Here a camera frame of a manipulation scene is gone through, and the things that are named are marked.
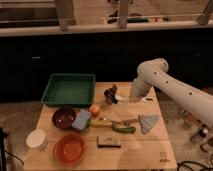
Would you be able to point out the yellow banana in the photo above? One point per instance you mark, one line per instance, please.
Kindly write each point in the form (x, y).
(97, 123)

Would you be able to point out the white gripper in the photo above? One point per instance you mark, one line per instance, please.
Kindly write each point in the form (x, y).
(138, 91)

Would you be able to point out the rectangular scrub block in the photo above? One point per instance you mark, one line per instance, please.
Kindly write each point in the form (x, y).
(106, 141)

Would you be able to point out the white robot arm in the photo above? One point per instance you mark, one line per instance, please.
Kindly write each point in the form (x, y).
(154, 73)

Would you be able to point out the grey blue cloth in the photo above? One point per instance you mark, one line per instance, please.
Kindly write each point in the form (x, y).
(147, 122)

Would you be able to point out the white paper cup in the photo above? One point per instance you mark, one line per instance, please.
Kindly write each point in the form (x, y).
(37, 139)

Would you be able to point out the dark red bowl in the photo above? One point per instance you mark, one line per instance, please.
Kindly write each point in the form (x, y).
(63, 118)

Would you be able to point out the metal fork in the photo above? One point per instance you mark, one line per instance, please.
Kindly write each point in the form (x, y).
(123, 122)

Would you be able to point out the green cucumber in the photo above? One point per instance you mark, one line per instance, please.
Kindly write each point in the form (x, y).
(124, 130)

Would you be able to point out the green plastic tray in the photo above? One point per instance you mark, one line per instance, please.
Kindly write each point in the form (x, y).
(75, 90)

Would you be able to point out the blue sponge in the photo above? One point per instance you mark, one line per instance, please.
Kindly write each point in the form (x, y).
(81, 120)

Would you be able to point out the orange red bowl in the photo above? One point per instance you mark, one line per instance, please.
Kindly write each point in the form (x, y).
(70, 149)

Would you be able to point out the orange fruit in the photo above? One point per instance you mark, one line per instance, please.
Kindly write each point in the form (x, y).
(94, 110)

